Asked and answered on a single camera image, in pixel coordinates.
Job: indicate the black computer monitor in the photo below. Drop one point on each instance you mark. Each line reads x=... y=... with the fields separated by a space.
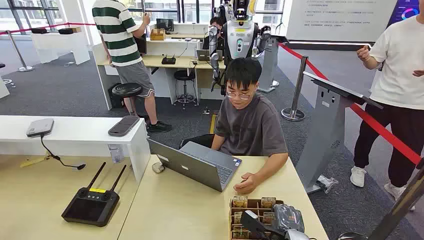
x=165 y=24

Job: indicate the wooden top office desk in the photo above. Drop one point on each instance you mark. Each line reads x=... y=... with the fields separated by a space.
x=159 y=61

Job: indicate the standing person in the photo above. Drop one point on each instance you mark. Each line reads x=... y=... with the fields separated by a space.
x=397 y=82
x=121 y=39

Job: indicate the person's left hand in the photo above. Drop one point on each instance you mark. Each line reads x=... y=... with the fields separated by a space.
x=247 y=184

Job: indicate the grey open laptop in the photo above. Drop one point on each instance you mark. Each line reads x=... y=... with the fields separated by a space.
x=185 y=165

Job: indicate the black round stool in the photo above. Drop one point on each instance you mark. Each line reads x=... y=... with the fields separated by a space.
x=184 y=75
x=127 y=90

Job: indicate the grey kiosk lectern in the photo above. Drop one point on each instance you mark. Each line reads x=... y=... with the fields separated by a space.
x=270 y=63
x=326 y=132

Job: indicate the white information board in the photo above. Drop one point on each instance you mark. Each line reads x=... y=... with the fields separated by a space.
x=338 y=20

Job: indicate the seated person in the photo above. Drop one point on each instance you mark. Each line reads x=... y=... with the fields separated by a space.
x=251 y=129
x=215 y=28

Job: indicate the black office chair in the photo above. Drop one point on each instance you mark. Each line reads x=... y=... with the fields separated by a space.
x=198 y=140

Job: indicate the white flat box device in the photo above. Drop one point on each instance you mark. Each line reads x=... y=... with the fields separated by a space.
x=40 y=127

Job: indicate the clear plastic bag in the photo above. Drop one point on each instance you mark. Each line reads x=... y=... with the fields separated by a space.
x=327 y=183

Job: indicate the small grey mouse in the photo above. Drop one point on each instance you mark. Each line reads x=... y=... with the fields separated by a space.
x=158 y=167

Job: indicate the silver stanchion post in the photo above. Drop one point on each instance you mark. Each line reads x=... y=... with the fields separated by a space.
x=18 y=53
x=298 y=86

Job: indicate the grey smartphone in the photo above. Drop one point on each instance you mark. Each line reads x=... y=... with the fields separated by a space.
x=124 y=125

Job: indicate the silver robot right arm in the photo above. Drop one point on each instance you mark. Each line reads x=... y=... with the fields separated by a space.
x=296 y=235

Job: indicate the black router with antennas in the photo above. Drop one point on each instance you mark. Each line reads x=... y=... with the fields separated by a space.
x=168 y=60

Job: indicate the hotel key card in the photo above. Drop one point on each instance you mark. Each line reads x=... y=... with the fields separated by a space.
x=240 y=201
x=268 y=218
x=240 y=233
x=238 y=217
x=268 y=202

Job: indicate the black flat device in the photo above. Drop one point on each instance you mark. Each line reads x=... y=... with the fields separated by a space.
x=65 y=31
x=39 y=30

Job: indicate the long red barrier belt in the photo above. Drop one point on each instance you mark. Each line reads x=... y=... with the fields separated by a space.
x=374 y=126

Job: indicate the dark stanchion pole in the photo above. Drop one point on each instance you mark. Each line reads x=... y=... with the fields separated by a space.
x=397 y=205

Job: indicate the wooden crate box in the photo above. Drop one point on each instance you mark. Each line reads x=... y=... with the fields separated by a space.
x=157 y=34

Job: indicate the white counter shelf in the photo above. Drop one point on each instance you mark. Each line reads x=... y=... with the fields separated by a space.
x=76 y=134

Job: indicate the black remote controller with antennas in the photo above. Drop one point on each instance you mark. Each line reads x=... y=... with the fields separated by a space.
x=91 y=207

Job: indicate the clear plastic tag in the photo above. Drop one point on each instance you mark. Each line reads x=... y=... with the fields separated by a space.
x=116 y=154

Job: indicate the small cardboard box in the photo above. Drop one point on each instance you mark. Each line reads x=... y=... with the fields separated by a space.
x=76 y=29

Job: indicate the cardboard card holder box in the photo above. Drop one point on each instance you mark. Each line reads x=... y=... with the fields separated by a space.
x=253 y=205

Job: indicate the dark display screen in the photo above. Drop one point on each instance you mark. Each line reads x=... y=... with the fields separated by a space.
x=405 y=11

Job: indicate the white display table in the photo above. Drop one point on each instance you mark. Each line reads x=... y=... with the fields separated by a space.
x=59 y=44

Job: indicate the silver humanoid robot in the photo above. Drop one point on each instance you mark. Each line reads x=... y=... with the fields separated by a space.
x=239 y=38

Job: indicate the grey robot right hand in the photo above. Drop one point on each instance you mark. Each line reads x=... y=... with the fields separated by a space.
x=288 y=218

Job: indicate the black angular wrist device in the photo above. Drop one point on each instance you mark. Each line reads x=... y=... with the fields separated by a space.
x=256 y=227

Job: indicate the yellow tape strip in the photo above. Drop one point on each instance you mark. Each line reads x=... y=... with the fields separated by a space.
x=33 y=161

